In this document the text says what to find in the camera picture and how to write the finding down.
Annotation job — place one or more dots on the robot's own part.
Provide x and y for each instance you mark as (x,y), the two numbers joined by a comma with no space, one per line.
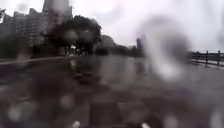
(76,124)
(145,125)

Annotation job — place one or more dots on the tall grey building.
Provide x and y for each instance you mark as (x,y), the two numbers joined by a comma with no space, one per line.
(35,23)

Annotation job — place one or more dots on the wet reddish paved path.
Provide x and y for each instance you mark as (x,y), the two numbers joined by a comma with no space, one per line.
(113,96)

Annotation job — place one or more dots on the dark wooden rail fence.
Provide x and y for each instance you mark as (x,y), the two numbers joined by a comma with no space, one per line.
(208,58)

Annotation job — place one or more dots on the row of distant trees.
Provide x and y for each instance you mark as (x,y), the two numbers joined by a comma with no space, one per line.
(115,47)

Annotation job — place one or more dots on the low dark concrete wall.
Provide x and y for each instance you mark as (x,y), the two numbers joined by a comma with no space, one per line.
(30,61)

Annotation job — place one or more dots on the large dark tree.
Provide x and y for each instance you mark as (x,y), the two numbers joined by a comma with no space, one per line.
(78,33)

